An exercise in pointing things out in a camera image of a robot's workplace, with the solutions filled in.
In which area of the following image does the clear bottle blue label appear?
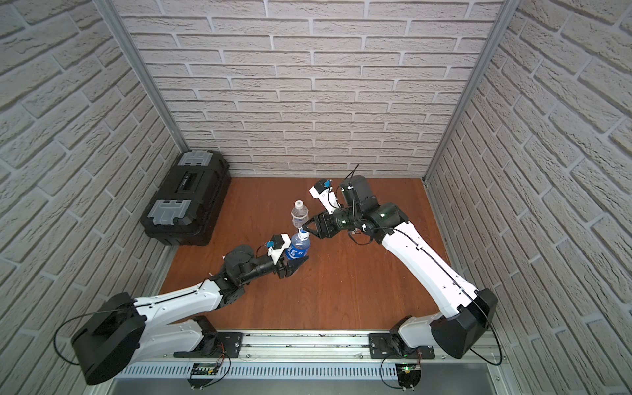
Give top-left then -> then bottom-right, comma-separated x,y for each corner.
286,230 -> 311,259

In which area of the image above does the clear labelled bottle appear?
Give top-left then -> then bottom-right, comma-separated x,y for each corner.
291,200 -> 309,229

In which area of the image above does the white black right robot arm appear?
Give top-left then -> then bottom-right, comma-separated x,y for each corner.
303,203 -> 498,359

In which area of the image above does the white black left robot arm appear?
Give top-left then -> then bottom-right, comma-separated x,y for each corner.
71,245 -> 307,386

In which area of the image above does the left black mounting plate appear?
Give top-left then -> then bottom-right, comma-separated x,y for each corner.
174,315 -> 244,358

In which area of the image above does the black mounting plate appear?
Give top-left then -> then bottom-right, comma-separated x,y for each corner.
368,332 -> 435,360
174,315 -> 244,358

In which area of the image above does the black plastic toolbox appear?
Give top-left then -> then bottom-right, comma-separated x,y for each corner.
140,150 -> 231,246

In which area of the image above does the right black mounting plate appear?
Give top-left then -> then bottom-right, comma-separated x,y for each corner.
368,332 -> 435,360

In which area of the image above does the left controller circuit board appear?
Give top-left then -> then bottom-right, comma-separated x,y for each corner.
188,363 -> 222,389

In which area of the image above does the controller circuit board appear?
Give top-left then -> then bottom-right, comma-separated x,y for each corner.
188,363 -> 222,389
395,364 -> 422,390

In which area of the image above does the right controller circuit board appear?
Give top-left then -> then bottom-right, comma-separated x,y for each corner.
395,364 -> 422,390

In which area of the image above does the right corner aluminium profile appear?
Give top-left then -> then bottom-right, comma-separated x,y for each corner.
422,0 -> 520,186

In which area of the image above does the corner aluminium profile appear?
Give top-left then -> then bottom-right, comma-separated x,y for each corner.
94,0 -> 189,152
422,0 -> 520,186

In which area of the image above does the left corner aluminium profile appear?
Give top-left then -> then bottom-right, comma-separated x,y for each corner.
94,0 -> 189,152

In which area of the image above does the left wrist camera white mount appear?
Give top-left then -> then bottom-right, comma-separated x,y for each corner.
266,234 -> 291,264

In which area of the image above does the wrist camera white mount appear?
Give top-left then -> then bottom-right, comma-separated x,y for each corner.
309,179 -> 340,214
266,234 -> 291,264

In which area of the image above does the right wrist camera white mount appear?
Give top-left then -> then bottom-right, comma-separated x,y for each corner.
309,179 -> 340,214

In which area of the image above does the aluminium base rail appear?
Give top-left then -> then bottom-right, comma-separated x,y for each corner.
113,329 -> 510,381

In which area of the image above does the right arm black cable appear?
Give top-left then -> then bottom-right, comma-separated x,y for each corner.
389,224 -> 504,366

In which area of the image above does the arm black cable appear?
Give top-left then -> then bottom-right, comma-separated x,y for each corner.
389,224 -> 504,366
53,278 -> 208,367

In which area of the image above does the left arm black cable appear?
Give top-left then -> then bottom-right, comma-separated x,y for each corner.
53,278 -> 208,367

